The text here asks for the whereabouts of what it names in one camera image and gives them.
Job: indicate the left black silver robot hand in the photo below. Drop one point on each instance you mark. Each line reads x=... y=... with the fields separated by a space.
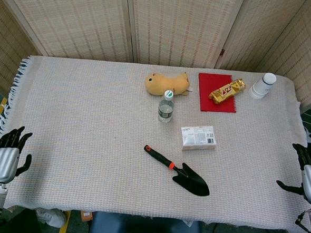
x=2 y=162

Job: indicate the white tissue pack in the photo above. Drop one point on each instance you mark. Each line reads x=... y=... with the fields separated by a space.
x=197 y=136

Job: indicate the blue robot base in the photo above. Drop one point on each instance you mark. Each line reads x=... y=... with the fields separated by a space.
x=143 y=229

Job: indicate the small orange cardboard box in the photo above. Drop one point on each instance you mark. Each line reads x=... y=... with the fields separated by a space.
x=86 y=215

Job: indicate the white sneaker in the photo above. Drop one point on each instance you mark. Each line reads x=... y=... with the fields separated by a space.
x=51 y=217

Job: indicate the beige woven tablecloth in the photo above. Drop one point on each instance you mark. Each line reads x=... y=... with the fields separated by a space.
x=92 y=118

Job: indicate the stack of white paper cups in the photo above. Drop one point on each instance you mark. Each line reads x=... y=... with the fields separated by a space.
x=261 y=86

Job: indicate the woven folding screen panel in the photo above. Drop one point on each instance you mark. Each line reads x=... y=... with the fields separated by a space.
x=71 y=19
x=255 y=30
x=6 y=46
x=307 y=57
x=177 y=25

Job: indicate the black garden trowel orange collar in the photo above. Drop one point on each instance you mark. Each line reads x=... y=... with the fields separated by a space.
x=194 y=179

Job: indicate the gold snack pack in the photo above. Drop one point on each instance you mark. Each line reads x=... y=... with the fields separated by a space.
x=227 y=91

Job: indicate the red notebook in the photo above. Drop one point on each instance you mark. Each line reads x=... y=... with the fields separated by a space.
x=206 y=98

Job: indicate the brass screen hinge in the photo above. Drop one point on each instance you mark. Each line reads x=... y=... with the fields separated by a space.
x=222 y=52

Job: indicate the clear plastic water bottle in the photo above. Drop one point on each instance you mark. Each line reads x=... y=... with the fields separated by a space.
x=166 y=109

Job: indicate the yellow plush toy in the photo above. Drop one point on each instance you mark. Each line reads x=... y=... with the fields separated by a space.
x=160 y=82

